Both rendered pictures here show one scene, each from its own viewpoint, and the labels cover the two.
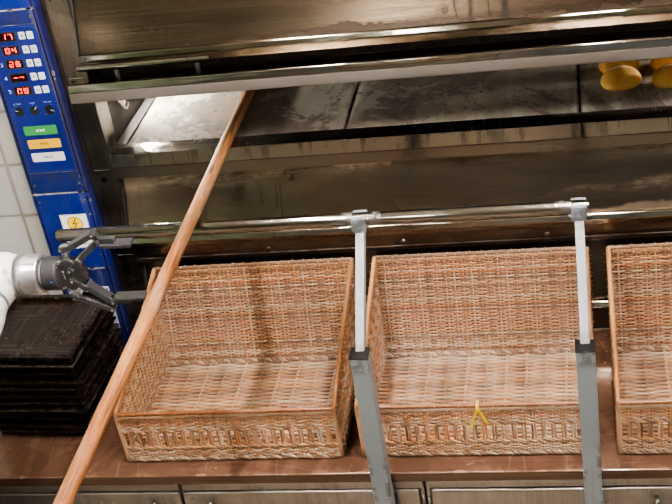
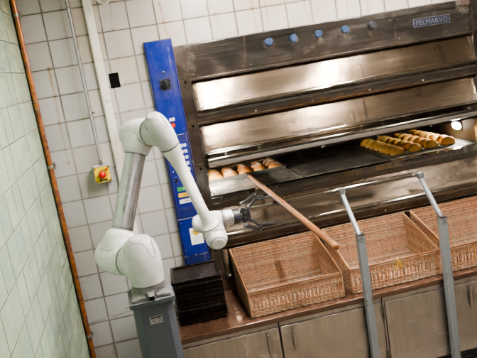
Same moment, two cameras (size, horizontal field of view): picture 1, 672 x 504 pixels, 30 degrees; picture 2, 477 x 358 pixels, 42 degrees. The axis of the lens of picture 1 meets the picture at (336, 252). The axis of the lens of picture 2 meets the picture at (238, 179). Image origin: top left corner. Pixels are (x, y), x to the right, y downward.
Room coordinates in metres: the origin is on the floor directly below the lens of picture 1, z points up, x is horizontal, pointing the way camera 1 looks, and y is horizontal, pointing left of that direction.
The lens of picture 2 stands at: (-0.54, 1.76, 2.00)
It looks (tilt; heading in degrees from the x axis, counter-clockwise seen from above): 11 degrees down; 338
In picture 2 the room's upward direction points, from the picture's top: 10 degrees counter-clockwise
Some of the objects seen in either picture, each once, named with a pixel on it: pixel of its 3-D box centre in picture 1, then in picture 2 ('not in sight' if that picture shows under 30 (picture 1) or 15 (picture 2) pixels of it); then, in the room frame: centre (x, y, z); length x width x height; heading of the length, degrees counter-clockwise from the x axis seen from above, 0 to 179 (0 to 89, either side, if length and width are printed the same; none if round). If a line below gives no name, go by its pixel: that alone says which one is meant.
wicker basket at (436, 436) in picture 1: (478, 348); (379, 250); (2.47, -0.30, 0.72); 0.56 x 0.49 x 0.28; 76
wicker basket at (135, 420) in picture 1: (242, 356); (284, 271); (2.61, 0.28, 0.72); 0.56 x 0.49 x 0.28; 77
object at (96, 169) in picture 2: not in sight; (102, 173); (3.05, 1.12, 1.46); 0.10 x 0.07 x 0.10; 76
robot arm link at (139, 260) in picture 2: not in sight; (141, 258); (2.18, 1.18, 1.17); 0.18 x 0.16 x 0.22; 25
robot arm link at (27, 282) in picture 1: (34, 274); (227, 217); (2.39, 0.66, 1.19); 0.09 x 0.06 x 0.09; 166
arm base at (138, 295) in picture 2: not in sight; (149, 288); (2.15, 1.18, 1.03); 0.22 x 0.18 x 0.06; 169
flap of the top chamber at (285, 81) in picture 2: not in sight; (338, 71); (2.74, -0.34, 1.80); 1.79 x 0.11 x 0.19; 76
